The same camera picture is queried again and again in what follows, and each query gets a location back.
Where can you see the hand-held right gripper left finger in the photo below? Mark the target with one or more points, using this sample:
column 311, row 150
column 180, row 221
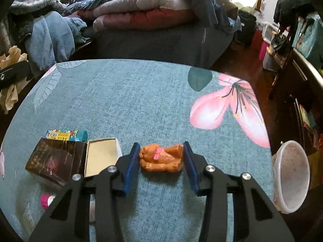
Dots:
column 131, row 167

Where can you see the orange bear toy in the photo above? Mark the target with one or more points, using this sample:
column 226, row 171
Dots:
column 161, row 158

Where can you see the pink-capped white tube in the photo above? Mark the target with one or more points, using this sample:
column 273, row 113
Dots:
column 46, row 201

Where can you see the small cream box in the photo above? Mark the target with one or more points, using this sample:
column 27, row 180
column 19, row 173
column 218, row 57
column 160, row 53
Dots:
column 102, row 156

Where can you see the teal bag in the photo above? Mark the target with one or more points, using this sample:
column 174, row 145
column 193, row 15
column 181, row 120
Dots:
column 310, row 40

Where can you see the clear plastic container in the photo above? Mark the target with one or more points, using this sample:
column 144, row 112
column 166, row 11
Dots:
column 268, row 60

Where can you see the light blue fleece robe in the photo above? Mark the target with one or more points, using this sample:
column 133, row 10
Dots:
column 48, row 42

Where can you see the white pink-dotted waste bin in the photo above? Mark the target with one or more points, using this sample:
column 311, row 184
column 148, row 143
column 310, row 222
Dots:
column 292, row 176

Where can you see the black coat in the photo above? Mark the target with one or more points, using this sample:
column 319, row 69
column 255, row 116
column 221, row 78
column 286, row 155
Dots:
column 290, row 2

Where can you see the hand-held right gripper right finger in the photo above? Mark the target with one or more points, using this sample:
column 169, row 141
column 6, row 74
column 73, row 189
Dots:
column 190, row 167

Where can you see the dark wooden desk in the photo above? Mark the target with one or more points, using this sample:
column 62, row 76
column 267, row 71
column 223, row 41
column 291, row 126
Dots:
column 302, row 80

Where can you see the folded pink grey quilt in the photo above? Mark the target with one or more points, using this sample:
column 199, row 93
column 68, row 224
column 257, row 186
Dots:
column 141, row 12

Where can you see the teal tissue packet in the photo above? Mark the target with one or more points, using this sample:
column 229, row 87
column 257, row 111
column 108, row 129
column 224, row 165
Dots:
column 65, row 134

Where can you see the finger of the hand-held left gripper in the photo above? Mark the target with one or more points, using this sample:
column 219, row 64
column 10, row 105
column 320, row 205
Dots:
column 12, row 74

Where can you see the dark brown box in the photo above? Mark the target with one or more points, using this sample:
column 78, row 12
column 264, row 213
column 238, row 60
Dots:
column 55, row 161

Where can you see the white plastic box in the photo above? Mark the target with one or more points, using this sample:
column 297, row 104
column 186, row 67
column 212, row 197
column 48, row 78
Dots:
column 268, row 31

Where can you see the colourful book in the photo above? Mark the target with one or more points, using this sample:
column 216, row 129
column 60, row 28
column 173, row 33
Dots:
column 306, row 121

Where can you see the grey knitted blanket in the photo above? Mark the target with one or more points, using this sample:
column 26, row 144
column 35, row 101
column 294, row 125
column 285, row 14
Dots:
column 32, row 3

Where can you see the black suitcase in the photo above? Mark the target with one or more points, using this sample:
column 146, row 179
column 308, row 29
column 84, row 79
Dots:
column 246, row 27

